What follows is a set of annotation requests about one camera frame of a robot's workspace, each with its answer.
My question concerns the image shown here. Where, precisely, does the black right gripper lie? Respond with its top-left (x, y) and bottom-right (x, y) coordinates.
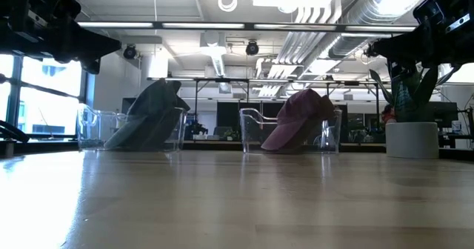
top-left (370, 19), bottom-right (474, 80)

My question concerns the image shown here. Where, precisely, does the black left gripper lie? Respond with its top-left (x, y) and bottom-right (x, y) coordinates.
top-left (0, 17), bottom-right (123, 76)

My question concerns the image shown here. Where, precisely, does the black ceiling spotlight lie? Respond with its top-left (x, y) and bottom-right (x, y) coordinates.
top-left (245, 40), bottom-right (260, 56)
top-left (123, 44), bottom-right (138, 60)
top-left (364, 41), bottom-right (382, 59)

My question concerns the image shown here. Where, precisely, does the green succulent plant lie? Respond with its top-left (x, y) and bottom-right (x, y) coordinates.
top-left (369, 62), bottom-right (466, 123)

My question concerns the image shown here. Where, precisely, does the person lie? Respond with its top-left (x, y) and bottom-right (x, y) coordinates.
top-left (381, 104), bottom-right (395, 125)

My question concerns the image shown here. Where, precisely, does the black computer monitor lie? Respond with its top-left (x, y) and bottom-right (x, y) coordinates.
top-left (121, 97), bottom-right (141, 116)
top-left (425, 101), bottom-right (459, 123)

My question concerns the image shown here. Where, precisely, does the clear plastic bin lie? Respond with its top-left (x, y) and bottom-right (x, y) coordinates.
top-left (76, 103), bottom-right (188, 153)
top-left (238, 107), bottom-right (344, 155)

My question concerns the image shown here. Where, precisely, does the silver ventilation duct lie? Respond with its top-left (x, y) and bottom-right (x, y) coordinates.
top-left (329, 0), bottom-right (438, 59)

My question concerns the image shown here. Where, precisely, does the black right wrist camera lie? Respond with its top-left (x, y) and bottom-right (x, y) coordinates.
top-left (413, 0), bottom-right (474, 34)

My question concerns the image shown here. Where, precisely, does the white coiled cable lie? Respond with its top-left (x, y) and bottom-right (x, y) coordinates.
top-left (217, 0), bottom-right (238, 13)

